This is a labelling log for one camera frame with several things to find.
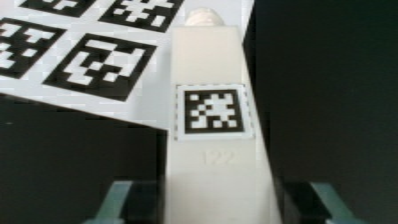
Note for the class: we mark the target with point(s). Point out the white leg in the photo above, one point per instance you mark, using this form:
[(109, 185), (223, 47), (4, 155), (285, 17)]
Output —
[(219, 183)]

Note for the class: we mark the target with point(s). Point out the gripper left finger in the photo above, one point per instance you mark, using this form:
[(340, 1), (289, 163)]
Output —
[(111, 208)]

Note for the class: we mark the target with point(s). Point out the fiducial marker sheet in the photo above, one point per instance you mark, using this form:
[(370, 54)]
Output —
[(86, 52)]

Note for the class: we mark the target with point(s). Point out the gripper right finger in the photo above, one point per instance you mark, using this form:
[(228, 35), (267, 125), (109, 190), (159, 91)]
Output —
[(342, 214)]

